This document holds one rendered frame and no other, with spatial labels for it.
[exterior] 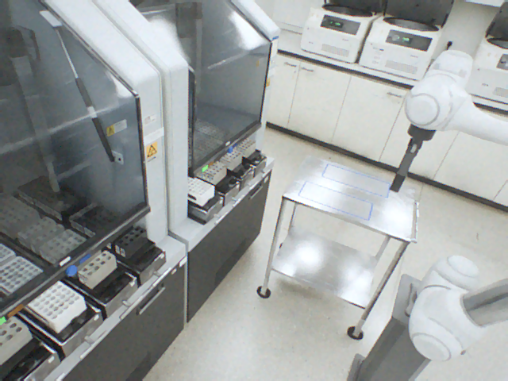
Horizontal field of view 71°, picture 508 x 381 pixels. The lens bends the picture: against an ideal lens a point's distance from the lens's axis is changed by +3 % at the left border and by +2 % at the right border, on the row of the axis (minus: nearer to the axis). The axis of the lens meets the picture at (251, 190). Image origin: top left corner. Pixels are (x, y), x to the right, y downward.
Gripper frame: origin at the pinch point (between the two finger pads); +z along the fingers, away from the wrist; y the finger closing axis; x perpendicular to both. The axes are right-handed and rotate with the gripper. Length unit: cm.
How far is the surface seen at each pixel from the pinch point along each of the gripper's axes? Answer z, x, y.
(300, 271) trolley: 92, 26, 24
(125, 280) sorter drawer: 38, 68, -62
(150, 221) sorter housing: 31, 75, -41
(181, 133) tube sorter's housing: 1, 75, -22
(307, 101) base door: 75, 104, 219
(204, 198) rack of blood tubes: 35, 70, -13
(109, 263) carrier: 34, 74, -62
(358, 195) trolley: 38, 12, 38
